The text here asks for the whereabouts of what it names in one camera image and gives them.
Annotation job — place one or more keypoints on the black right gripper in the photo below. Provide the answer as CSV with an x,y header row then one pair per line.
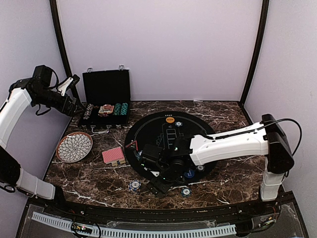
x,y
159,189

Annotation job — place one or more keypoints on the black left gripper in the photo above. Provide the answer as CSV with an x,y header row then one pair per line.
x,y
70,110

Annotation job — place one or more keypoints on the blue white chip stack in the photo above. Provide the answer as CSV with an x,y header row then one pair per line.
x,y
134,186

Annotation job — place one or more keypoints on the teal blue chip stack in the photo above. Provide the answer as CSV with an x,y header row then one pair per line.
x,y
186,192

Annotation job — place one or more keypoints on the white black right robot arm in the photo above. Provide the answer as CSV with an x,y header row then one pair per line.
x,y
264,138

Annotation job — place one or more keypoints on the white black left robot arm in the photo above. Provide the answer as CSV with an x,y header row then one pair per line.
x,y
25,93

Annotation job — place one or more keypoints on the blue tan chip row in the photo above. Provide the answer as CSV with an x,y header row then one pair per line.
x,y
88,111

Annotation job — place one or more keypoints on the black poker chip case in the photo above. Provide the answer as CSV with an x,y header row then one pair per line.
x,y
106,87

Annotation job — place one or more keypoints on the blue small blind button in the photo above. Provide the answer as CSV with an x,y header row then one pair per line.
x,y
189,174

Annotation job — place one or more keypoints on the boxed card deck in case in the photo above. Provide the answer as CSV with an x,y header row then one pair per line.
x,y
106,109

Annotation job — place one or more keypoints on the teal chip row left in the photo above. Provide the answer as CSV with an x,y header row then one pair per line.
x,y
117,109

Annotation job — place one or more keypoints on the teal chip row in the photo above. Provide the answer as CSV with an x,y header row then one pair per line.
x,y
124,109
117,109

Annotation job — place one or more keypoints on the red triangular all-in button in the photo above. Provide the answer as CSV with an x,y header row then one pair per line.
x,y
132,145

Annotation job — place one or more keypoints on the teal chip row right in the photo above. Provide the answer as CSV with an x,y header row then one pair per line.
x,y
124,109

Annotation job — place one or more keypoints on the floral ceramic plate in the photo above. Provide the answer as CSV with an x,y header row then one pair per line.
x,y
74,147

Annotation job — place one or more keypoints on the red playing card deck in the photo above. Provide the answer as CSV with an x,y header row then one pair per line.
x,y
114,156

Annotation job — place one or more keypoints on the round black poker mat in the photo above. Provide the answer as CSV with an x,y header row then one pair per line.
x,y
153,131

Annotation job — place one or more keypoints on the orange big blind button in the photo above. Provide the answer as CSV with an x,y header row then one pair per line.
x,y
170,120

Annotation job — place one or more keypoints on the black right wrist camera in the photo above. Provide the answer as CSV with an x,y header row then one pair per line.
x,y
150,156

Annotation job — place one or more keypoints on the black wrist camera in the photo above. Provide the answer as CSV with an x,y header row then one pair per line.
x,y
44,73
150,156

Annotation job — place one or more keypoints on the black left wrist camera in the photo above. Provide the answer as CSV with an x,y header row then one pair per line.
x,y
44,73

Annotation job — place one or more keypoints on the white cable duct strip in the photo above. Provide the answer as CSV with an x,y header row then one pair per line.
x,y
135,230

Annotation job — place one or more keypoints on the black left frame post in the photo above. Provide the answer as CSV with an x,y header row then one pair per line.
x,y
59,38

